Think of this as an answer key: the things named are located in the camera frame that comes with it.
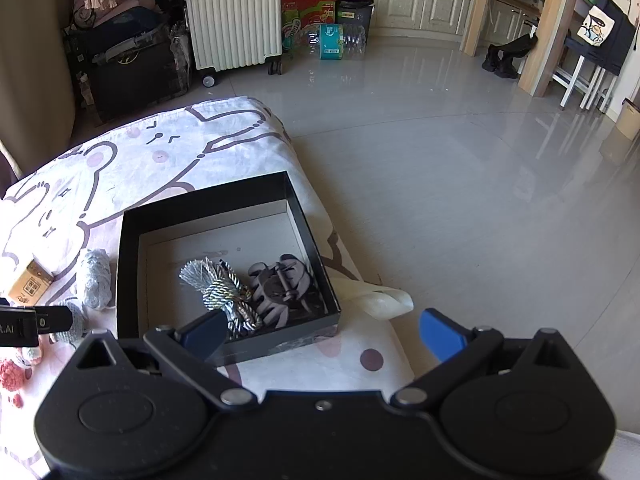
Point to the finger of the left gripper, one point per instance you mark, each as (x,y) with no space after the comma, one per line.
(53,319)

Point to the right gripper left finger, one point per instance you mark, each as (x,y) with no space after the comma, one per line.
(182,354)

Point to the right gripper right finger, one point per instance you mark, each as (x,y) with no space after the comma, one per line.
(461,353)

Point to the grey blue rope tassel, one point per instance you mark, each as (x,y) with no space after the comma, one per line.
(222,290)

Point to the grey blue crochet hat doll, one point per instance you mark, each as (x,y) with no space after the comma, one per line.
(33,356)

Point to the yellow cardboard box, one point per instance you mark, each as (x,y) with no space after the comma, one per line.
(30,285)

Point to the pink white crochet doll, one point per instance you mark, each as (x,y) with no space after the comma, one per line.
(13,375)

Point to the light blue yarn ball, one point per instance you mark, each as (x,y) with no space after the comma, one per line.
(94,279)

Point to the black open storage box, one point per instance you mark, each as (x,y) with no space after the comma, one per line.
(243,222)

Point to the wooden counter table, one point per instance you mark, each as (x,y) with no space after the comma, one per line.
(550,24)

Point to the black luggage pile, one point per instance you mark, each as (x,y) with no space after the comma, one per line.
(125,55)

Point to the black boots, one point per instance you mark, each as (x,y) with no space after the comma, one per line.
(499,59)

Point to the teal plastic bottle pack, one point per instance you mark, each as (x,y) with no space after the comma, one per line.
(333,42)

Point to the white ribbed suitcase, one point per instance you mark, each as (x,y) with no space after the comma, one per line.
(231,34)

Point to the white stool with bag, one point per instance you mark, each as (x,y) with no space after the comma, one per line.
(601,43)

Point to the black trash bin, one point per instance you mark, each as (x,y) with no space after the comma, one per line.
(354,12)

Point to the red Tuborg carton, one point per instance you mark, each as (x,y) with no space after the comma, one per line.
(298,14)

